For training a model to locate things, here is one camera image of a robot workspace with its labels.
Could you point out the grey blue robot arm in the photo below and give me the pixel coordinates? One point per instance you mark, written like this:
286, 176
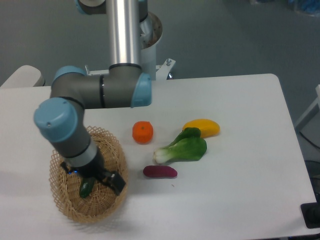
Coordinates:
60, 118

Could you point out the orange tangerine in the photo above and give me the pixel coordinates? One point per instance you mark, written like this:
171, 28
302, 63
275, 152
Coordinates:
142, 132

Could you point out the woven wicker basket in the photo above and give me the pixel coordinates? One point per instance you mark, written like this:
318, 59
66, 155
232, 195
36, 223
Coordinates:
102, 201

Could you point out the purple sweet potato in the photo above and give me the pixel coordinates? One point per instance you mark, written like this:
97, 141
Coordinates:
159, 171

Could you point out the beige chair seat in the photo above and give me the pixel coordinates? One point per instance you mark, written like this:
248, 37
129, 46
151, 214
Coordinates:
25, 76

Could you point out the black device at edge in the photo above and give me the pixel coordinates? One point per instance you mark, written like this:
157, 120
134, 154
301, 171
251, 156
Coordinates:
311, 214

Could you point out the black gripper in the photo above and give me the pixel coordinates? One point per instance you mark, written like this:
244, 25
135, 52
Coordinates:
89, 164

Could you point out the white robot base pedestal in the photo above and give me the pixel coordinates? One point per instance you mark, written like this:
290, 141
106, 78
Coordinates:
150, 55

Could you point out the yellow mango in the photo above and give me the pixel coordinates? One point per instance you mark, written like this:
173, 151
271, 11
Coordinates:
207, 127

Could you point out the green cucumber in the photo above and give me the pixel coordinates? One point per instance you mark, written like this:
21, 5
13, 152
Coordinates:
86, 187

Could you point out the green bok choy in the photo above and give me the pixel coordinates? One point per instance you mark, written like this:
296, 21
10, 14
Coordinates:
187, 146

